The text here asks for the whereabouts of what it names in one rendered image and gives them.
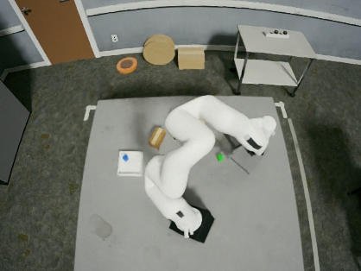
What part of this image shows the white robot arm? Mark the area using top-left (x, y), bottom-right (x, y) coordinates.
top-left (144, 95), bottom-right (276, 238)

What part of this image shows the green block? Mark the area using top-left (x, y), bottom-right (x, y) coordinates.
top-left (217, 154), bottom-right (224, 161)

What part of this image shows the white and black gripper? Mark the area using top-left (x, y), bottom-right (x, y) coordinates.
top-left (251, 150), bottom-right (264, 156)

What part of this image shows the blue block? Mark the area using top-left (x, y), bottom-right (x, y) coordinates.
top-left (122, 154), bottom-right (129, 162)

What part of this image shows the brown cardboard box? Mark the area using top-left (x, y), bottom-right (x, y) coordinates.
top-left (149, 127), bottom-right (166, 149)

